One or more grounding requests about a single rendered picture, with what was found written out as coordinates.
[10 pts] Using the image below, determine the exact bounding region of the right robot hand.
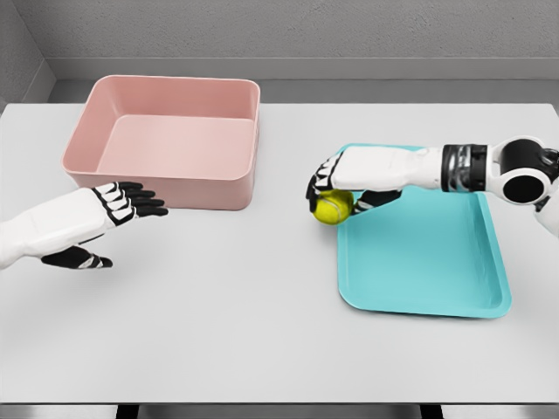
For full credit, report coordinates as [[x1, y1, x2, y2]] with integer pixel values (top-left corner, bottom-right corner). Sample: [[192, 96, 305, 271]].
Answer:
[[304, 145, 409, 216]]

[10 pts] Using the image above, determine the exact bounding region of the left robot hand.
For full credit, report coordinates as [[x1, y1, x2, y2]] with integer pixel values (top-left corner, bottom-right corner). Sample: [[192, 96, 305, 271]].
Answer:
[[24, 181, 169, 271]]

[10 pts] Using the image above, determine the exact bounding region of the yellow tennis ball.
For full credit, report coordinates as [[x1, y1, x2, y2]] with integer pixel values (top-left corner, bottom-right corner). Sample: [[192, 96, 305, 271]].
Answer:
[[312, 189, 355, 226]]

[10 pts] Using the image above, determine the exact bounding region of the blue rectangular tray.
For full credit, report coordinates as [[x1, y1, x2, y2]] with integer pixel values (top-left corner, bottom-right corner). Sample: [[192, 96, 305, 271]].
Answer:
[[335, 142, 513, 321]]

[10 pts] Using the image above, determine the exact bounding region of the pink rectangular basket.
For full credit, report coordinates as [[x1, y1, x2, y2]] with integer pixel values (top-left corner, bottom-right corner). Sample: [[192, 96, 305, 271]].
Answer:
[[60, 74, 262, 212]]

